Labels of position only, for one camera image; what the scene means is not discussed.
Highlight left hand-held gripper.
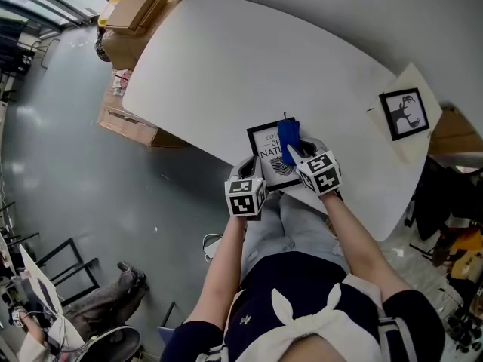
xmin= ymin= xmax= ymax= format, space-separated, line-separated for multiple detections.
xmin=224 ymin=155 xmax=268 ymax=219

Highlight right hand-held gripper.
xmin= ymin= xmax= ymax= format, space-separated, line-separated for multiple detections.
xmin=286 ymin=137 xmax=343 ymax=198

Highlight blue cloth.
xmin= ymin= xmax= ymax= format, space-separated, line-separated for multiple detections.
xmin=277 ymin=112 xmax=302 ymax=167

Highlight black framed nature print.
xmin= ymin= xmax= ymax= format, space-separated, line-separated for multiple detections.
xmin=246 ymin=117 xmax=303 ymax=192

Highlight person's left forearm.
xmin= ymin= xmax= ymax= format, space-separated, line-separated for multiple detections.
xmin=186 ymin=215 xmax=246 ymax=326

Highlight person's right forearm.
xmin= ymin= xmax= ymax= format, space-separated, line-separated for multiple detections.
xmin=322 ymin=192 xmax=412 ymax=303

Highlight light jeans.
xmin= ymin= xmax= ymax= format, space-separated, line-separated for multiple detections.
xmin=239 ymin=192 xmax=350 ymax=278

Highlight white power strip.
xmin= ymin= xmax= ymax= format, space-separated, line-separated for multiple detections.
xmin=202 ymin=233 xmax=223 ymax=263

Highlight white table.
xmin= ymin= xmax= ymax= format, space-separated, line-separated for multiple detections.
xmin=122 ymin=0 xmax=435 ymax=243

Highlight navy top with white bow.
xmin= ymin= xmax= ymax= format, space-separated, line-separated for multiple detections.
xmin=160 ymin=250 xmax=446 ymax=362

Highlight cream paper sheet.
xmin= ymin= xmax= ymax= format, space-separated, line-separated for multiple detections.
xmin=365 ymin=62 xmax=443 ymax=165

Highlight taped cardboard box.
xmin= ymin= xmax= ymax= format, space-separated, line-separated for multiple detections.
xmin=97 ymin=69 xmax=186 ymax=149

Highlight black office chair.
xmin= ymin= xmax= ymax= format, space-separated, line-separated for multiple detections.
xmin=403 ymin=156 xmax=483 ymax=241

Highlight flat cardboard sheet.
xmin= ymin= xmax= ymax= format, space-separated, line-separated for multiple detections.
xmin=428 ymin=106 xmax=483 ymax=158

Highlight crumpled plastic wrappers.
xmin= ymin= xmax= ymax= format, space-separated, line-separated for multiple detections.
xmin=112 ymin=69 xmax=133 ymax=97

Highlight large brown cardboard box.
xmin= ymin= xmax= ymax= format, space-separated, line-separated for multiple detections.
xmin=100 ymin=0 xmax=182 ymax=71

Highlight blue chair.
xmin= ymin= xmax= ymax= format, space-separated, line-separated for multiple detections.
xmin=157 ymin=302 xmax=178 ymax=348

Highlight orange bag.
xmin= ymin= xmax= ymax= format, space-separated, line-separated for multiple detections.
xmin=433 ymin=228 xmax=483 ymax=282

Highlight black rubbish bag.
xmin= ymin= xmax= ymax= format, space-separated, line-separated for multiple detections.
xmin=94 ymin=28 xmax=112 ymax=62

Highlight flat cardboard box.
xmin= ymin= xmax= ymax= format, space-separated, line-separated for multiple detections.
xmin=104 ymin=0 xmax=167 ymax=37

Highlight yellow plastic bin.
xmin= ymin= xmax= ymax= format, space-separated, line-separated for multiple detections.
xmin=97 ymin=0 xmax=135 ymax=28

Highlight black round stool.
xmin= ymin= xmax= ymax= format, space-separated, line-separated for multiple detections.
xmin=75 ymin=325 xmax=141 ymax=362

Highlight white desk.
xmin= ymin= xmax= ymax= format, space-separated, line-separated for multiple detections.
xmin=18 ymin=245 xmax=63 ymax=316

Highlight black framed deer picture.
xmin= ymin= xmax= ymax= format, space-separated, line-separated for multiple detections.
xmin=378 ymin=87 xmax=430 ymax=142

